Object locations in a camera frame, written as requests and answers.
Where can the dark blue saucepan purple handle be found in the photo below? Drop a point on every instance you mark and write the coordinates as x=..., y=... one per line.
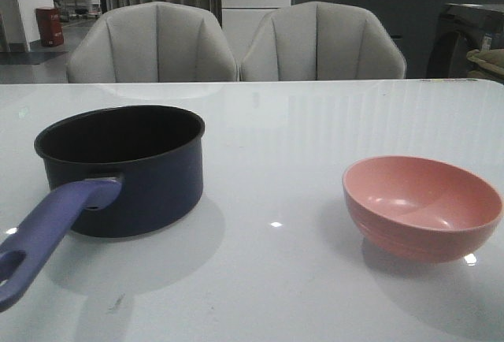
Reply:
x=112, y=173

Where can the pink plastic bowl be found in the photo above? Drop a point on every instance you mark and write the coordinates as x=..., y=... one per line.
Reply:
x=421, y=209

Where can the right grey upholstered chair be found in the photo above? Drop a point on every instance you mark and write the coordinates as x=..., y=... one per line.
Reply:
x=321, y=41

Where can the grey upholstered chair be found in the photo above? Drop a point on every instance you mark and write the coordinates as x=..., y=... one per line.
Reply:
x=155, y=42
x=321, y=41

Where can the left grey upholstered chair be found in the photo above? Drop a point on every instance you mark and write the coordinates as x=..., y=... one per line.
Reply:
x=155, y=42

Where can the red bin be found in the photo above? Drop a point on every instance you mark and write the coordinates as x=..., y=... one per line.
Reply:
x=50, y=30

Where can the dark grey appliance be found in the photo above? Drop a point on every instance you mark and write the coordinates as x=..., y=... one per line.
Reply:
x=460, y=29

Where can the beige cushion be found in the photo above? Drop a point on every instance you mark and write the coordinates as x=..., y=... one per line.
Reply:
x=486, y=64

